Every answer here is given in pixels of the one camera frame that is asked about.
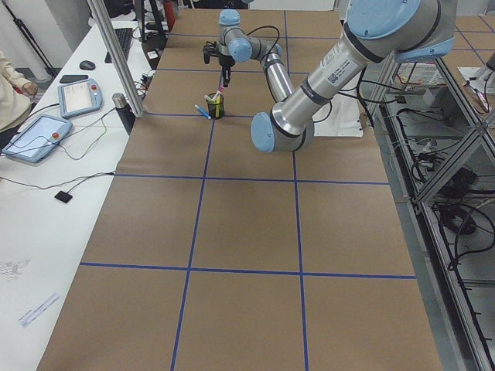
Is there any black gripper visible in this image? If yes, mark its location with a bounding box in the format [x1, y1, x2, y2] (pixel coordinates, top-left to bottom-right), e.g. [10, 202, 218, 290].
[203, 41, 233, 88]

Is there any red white marker pen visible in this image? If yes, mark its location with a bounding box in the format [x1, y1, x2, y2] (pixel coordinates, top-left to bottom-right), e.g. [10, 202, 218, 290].
[214, 87, 224, 104]

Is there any yellow highlighter pen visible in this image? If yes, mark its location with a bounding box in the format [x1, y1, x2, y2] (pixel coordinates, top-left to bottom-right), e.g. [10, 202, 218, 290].
[215, 101, 221, 119]

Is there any blue highlighter pen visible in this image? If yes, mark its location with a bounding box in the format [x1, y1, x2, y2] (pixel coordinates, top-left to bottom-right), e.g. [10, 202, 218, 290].
[194, 104, 212, 120]

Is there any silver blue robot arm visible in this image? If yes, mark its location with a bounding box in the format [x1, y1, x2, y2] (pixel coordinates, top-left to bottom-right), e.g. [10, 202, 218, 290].
[203, 1, 458, 152]

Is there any black mesh pen cup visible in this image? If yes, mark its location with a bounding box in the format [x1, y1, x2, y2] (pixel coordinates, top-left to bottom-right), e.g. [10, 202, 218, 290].
[205, 93, 224, 119]

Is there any black keyboard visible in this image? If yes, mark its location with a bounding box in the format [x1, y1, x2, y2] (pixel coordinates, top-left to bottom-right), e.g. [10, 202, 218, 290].
[114, 28, 134, 60]

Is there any black computer mouse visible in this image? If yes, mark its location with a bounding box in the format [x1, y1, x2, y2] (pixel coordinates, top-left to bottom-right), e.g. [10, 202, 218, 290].
[79, 60, 96, 70]

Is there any black smartphone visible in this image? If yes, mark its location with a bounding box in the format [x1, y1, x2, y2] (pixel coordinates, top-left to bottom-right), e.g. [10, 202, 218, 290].
[60, 74, 89, 84]

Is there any small black usb device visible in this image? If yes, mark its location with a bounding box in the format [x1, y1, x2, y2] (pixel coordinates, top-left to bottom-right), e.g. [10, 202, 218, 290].
[54, 190, 73, 204]

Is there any teach pendant far side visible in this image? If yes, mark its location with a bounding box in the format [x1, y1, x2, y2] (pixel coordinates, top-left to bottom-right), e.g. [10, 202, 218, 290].
[2, 114, 73, 163]

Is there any person in cream sweater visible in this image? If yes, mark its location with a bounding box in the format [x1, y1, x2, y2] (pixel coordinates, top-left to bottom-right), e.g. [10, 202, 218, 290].
[1, 53, 38, 149]

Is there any white printed label sticker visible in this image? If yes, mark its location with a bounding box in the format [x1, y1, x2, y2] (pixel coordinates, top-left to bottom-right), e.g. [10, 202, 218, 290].
[18, 293, 61, 328]

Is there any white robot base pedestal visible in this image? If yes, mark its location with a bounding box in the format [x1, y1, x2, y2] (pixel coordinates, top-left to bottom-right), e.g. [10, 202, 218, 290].
[312, 103, 364, 138]

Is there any aluminium frame post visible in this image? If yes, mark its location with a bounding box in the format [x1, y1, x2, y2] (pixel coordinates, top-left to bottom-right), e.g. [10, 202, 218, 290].
[87, 0, 145, 117]

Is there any teach pendant near post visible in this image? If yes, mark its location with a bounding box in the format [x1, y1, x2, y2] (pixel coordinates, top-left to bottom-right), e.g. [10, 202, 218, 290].
[57, 78, 103, 119]

